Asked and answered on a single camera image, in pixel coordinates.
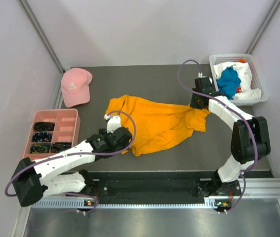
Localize orange t shirt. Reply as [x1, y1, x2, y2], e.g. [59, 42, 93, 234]
[106, 95, 210, 157]

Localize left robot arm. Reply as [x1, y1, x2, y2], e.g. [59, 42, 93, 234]
[11, 127, 132, 207]

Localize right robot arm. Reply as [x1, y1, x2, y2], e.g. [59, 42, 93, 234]
[190, 77, 271, 197]

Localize blue t shirt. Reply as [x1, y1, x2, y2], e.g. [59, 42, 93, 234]
[217, 67, 241, 100]

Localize white plastic laundry basket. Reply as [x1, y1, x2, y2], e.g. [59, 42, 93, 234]
[209, 53, 268, 106]

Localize white t shirt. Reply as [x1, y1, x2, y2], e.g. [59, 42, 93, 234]
[213, 62, 261, 100]

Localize dark patterned socks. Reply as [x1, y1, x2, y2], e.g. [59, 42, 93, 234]
[50, 142, 72, 153]

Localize pink divided organizer tray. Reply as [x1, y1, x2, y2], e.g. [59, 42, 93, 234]
[22, 109, 80, 160]

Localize pink baseball cap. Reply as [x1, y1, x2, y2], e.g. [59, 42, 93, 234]
[61, 68, 93, 108]

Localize green patterned socks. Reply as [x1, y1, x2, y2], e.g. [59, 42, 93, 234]
[30, 143, 51, 154]

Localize black folded socks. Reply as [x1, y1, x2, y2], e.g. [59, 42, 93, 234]
[33, 121, 55, 132]

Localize blue patterned socks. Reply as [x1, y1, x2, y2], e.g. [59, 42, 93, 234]
[32, 132, 52, 143]

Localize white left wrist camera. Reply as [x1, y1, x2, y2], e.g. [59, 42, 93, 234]
[104, 114, 121, 133]

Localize aluminium frame rail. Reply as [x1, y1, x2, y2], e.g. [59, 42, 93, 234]
[31, 178, 280, 211]

